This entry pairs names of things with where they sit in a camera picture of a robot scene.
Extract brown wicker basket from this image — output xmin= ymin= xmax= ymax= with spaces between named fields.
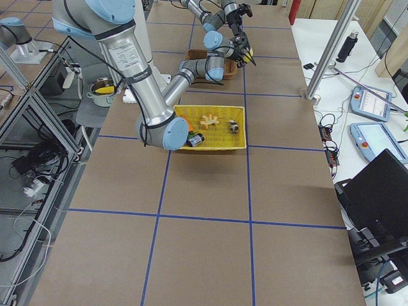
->
xmin=185 ymin=49 xmax=237 ymax=80

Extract teach pendant far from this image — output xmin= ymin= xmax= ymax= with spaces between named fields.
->
xmin=350 ymin=85 xmax=391 ymax=122

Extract small black adapter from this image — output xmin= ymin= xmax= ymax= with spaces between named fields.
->
xmin=303 ymin=63 xmax=314 ymax=69

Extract toy panda figure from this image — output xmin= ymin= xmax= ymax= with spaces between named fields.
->
xmin=229 ymin=120 xmax=240 ymax=134

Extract aluminium frame post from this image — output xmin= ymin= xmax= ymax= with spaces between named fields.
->
xmin=304 ymin=0 xmax=361 ymax=106

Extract yellow clear tape roll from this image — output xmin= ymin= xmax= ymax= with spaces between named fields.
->
xmin=243 ymin=48 xmax=253 ymax=62

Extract teach pendant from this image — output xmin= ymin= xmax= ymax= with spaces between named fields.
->
xmin=350 ymin=85 xmax=391 ymax=122
xmin=349 ymin=122 xmax=407 ymax=164

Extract black water bottle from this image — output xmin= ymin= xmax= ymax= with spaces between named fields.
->
xmin=335 ymin=31 xmax=359 ymax=62

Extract yellow woven basket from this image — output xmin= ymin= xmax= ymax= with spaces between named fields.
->
xmin=174 ymin=105 xmax=246 ymax=150

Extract toy croissant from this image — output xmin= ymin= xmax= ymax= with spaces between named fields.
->
xmin=200 ymin=113 xmax=219 ymax=129

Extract blue crumpled can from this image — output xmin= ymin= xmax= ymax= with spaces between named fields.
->
xmin=186 ymin=133 xmax=205 ymax=147

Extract teach pendant near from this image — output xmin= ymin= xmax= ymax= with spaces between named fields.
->
xmin=349 ymin=122 xmax=407 ymax=164

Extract white enamel pot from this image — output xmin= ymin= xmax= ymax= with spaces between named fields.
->
xmin=86 ymin=77 xmax=115 ymax=108

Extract black laptop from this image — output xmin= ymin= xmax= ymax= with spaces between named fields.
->
xmin=333 ymin=148 xmax=408 ymax=237

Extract toy carrot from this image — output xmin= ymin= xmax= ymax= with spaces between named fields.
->
xmin=181 ymin=115 xmax=194 ymax=133

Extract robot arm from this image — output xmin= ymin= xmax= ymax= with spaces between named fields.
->
xmin=52 ymin=0 xmax=253 ymax=150
xmin=179 ymin=0 xmax=252 ymax=36

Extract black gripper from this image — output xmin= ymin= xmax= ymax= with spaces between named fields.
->
xmin=226 ymin=8 xmax=244 ymax=37
xmin=231 ymin=35 xmax=256 ymax=66

